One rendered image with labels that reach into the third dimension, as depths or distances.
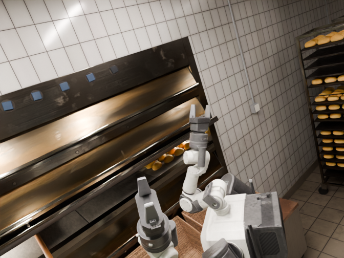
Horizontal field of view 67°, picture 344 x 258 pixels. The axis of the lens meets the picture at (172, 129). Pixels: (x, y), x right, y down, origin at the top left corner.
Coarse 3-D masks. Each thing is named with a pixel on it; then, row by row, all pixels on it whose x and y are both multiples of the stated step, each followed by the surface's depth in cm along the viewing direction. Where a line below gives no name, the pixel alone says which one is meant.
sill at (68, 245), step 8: (208, 144) 228; (176, 168) 204; (160, 176) 199; (168, 176) 200; (152, 184) 191; (160, 184) 195; (136, 192) 187; (128, 200) 180; (112, 208) 177; (120, 208) 176; (104, 216) 170; (112, 216) 172; (88, 224) 167; (96, 224) 166; (80, 232) 161; (88, 232) 163; (64, 240) 159; (72, 240) 157; (80, 240) 160; (56, 248) 153; (64, 248) 154; (40, 256) 151; (56, 256) 152
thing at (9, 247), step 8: (216, 120) 208; (176, 144) 185; (152, 152) 194; (152, 160) 173; (136, 168) 166; (112, 176) 175; (128, 176) 162; (112, 184) 156; (96, 192) 150; (72, 200) 159; (88, 200) 147; (72, 208) 142; (56, 216) 138; (64, 216) 140; (32, 224) 146; (48, 224) 135; (32, 232) 131; (24, 240) 128; (8, 248) 125
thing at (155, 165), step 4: (180, 144) 239; (184, 144) 234; (188, 144) 233; (176, 148) 235; (180, 148) 228; (184, 148) 233; (188, 148) 233; (168, 152) 233; (172, 152) 232; (176, 152) 225; (180, 152) 226; (164, 156) 227; (168, 156) 219; (172, 156) 221; (160, 160) 225; (164, 160) 218; (168, 160) 217; (172, 160) 220; (148, 164) 219; (152, 164) 220; (156, 164) 212; (160, 164) 214; (148, 168) 220; (152, 168) 213; (156, 168) 212
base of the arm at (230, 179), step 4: (224, 176) 121; (228, 176) 119; (232, 176) 117; (224, 180) 120; (228, 180) 117; (232, 180) 115; (228, 184) 116; (232, 184) 114; (228, 188) 114; (232, 188) 113; (228, 192) 112; (232, 192) 113; (236, 192) 114
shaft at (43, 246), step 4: (36, 236) 168; (36, 240) 165; (40, 240) 162; (40, 244) 158; (44, 244) 157; (44, 248) 152; (44, 252) 149; (48, 252) 147; (48, 256) 143; (52, 256) 143
